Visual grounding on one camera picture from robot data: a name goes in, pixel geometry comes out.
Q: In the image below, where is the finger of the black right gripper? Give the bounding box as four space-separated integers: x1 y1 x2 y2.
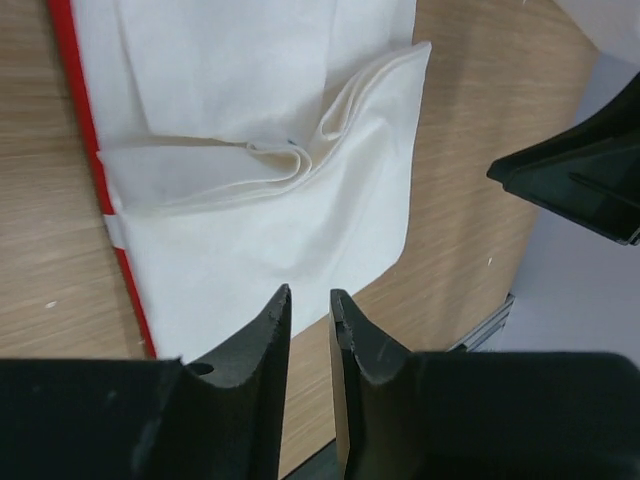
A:
487 77 639 246

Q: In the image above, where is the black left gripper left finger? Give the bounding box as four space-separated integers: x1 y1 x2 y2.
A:
1 286 292 479

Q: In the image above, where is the white printed t-shirt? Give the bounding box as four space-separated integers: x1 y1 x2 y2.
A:
48 1 432 361

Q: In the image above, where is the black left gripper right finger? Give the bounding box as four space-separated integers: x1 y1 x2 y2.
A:
330 290 639 479

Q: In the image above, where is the aluminium frame rail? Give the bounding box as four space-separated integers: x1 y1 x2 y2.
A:
450 293 515 352

